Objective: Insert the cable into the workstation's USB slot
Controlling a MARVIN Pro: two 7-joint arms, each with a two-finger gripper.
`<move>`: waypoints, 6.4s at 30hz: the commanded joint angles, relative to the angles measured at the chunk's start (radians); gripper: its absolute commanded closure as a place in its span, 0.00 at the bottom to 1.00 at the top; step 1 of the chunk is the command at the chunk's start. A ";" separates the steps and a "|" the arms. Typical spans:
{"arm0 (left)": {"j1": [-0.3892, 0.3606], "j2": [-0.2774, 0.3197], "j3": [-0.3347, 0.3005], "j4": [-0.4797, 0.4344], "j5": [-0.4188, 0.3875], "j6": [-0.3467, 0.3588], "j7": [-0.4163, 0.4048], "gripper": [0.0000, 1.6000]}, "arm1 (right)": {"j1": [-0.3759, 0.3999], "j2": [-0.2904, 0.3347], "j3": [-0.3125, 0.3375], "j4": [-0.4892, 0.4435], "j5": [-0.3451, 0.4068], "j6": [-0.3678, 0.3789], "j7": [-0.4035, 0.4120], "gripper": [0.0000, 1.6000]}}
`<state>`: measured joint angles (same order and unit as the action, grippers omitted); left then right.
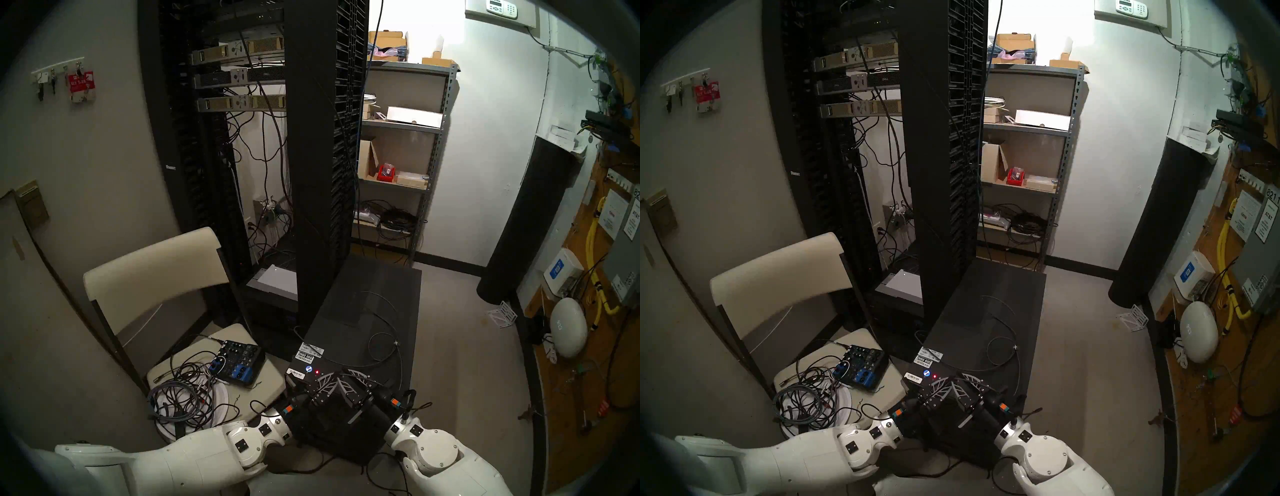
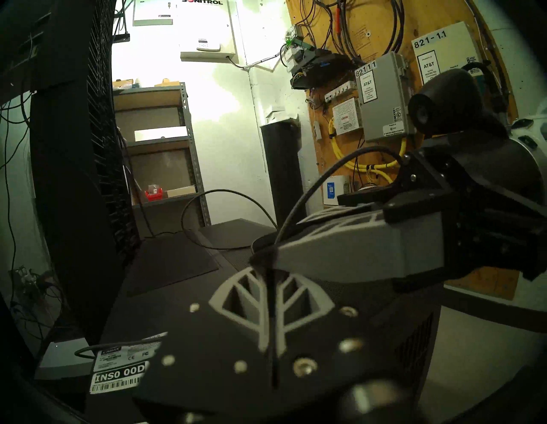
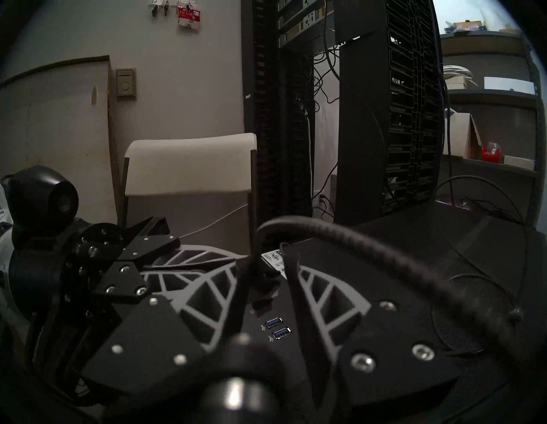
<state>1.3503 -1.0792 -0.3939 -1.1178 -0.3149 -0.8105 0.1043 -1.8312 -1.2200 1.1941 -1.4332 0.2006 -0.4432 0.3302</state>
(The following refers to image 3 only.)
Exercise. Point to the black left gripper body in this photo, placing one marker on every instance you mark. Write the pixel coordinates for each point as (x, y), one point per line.
(85, 273)

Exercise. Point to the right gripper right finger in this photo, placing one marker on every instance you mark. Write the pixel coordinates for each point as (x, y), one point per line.
(324, 307)

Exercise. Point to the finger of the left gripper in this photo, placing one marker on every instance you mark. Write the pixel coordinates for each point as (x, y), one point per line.
(188, 258)

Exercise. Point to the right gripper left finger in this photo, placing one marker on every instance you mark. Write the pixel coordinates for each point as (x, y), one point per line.
(213, 303)

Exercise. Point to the black workstation tower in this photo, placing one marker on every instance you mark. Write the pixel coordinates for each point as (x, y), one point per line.
(470, 239)

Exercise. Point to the cream folding chair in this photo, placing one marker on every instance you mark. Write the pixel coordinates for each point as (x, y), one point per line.
(192, 162)

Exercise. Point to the beige door panel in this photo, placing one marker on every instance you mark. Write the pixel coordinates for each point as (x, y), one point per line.
(51, 128)

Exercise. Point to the black server rack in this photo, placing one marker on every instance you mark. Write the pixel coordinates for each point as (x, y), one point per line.
(363, 128)

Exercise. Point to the open cardboard box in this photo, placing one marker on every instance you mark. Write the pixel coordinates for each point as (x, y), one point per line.
(459, 136)

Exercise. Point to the red parts bin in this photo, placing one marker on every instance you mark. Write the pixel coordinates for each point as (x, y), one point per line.
(491, 154)

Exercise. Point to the red key tag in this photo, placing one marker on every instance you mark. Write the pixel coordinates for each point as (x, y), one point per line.
(189, 17)

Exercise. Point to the flat tan box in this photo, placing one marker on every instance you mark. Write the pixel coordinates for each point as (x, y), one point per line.
(519, 162)

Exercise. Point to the dark hanging key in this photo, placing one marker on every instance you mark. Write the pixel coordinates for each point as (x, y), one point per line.
(154, 9)
(165, 8)

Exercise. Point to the white key hook rack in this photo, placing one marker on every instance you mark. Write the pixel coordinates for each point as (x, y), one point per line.
(171, 2)

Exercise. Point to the gold faced rack server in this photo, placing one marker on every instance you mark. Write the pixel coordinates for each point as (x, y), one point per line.
(310, 19)

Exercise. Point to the black Dell rack server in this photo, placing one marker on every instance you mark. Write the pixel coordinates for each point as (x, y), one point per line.
(299, 6)

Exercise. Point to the flat white box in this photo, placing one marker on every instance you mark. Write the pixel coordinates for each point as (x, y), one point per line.
(510, 85)

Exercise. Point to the grey metal shelf unit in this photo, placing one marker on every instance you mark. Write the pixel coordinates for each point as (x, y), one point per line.
(478, 45)

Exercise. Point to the large cardboard box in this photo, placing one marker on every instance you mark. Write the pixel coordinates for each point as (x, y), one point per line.
(463, 25)

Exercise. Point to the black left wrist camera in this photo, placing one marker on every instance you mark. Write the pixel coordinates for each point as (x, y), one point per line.
(38, 201)

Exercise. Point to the beige wall plate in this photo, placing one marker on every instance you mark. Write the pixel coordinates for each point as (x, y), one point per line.
(126, 83)

